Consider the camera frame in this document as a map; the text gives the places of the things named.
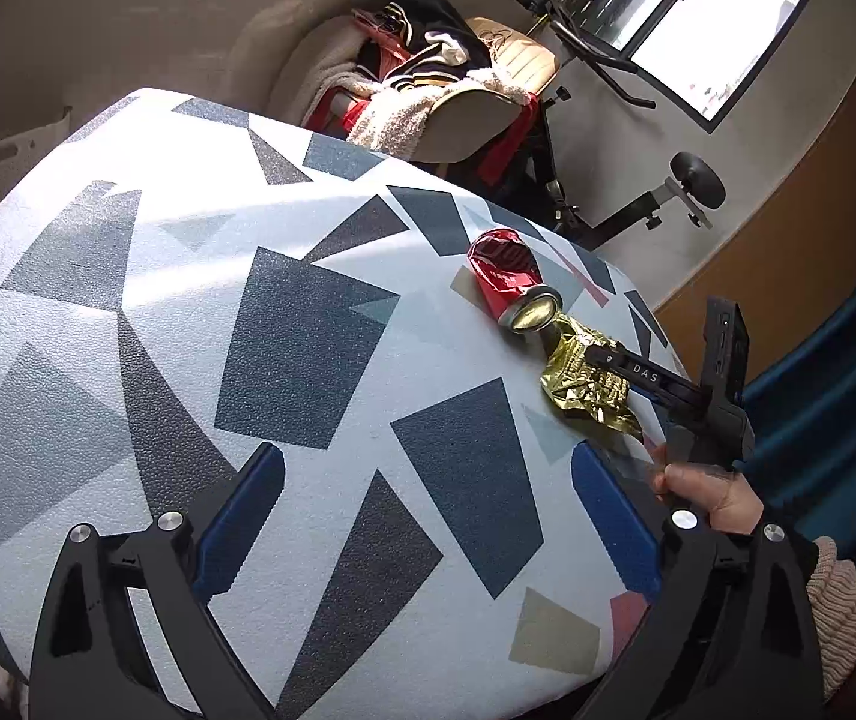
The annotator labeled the black exercise bike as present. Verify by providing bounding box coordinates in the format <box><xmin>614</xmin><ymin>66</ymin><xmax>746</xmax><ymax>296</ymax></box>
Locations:
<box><xmin>488</xmin><ymin>0</ymin><xmax>729</xmax><ymax>252</ymax></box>

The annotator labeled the dark jacket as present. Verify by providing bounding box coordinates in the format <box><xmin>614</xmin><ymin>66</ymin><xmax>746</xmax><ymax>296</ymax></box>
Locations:
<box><xmin>353</xmin><ymin>0</ymin><xmax>493</xmax><ymax>87</ymax></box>

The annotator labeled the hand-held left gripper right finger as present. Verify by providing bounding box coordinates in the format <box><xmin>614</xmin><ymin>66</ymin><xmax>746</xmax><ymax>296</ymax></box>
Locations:
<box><xmin>569</xmin><ymin>439</ymin><xmax>827</xmax><ymax>720</ymax></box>

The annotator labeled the wooden panel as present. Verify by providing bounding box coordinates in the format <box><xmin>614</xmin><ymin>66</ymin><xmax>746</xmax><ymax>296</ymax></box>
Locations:
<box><xmin>653</xmin><ymin>26</ymin><xmax>856</xmax><ymax>365</ymax></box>

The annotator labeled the person's right hand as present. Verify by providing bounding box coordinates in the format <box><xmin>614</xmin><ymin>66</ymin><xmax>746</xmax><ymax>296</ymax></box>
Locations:
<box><xmin>649</xmin><ymin>442</ymin><xmax>767</xmax><ymax>537</ymax></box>

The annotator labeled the white fluffy blanket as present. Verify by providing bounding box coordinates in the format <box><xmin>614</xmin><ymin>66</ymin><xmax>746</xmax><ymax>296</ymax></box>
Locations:
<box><xmin>300</xmin><ymin>34</ymin><xmax>534</xmax><ymax>155</ymax></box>

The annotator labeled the geometric patterned table cover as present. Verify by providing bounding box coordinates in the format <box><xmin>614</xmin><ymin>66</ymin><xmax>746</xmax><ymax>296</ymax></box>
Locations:
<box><xmin>0</xmin><ymin>88</ymin><xmax>688</xmax><ymax>720</ymax></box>

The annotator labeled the dark blue fabric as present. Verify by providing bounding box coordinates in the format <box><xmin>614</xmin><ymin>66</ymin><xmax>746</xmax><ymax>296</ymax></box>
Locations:
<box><xmin>739</xmin><ymin>259</ymin><xmax>856</xmax><ymax>541</ymax></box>

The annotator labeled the crushed red can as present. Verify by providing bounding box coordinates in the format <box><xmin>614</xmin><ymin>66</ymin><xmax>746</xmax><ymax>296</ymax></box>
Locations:
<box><xmin>468</xmin><ymin>227</ymin><xmax>564</xmax><ymax>335</ymax></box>

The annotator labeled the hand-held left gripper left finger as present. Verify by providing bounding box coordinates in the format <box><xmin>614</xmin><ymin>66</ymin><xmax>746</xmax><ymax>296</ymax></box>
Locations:
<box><xmin>29</xmin><ymin>441</ymin><xmax>286</xmax><ymax>720</ymax></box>

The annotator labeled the white perforated basket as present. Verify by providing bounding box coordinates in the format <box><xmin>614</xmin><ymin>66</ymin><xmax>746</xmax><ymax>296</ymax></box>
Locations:
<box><xmin>0</xmin><ymin>105</ymin><xmax>73</xmax><ymax>203</ymax></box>

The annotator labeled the black framed window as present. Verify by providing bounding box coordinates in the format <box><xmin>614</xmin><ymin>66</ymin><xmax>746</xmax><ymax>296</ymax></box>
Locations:
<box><xmin>428</xmin><ymin>0</ymin><xmax>819</xmax><ymax>136</ymax></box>

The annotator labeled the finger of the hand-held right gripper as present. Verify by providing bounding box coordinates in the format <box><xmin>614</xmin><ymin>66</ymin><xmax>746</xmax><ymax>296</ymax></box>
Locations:
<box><xmin>582</xmin><ymin>340</ymin><xmax>707</xmax><ymax>410</ymax></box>

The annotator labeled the red cloth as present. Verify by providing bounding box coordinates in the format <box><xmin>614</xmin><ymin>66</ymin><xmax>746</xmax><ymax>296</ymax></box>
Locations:
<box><xmin>304</xmin><ymin>90</ymin><xmax>541</xmax><ymax>188</ymax></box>

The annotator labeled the gold foil wrapper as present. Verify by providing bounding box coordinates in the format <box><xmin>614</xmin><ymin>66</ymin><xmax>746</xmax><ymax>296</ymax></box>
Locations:
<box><xmin>539</xmin><ymin>313</ymin><xmax>645</xmax><ymax>440</ymax></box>

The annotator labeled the person's right forearm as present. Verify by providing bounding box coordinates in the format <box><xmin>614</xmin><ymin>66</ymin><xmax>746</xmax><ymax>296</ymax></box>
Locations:
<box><xmin>762</xmin><ymin>514</ymin><xmax>856</xmax><ymax>702</ymax></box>

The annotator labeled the beige chair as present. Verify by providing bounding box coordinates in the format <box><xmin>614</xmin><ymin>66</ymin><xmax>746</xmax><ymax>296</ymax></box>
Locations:
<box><xmin>270</xmin><ymin>0</ymin><xmax>560</xmax><ymax>166</ymax></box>

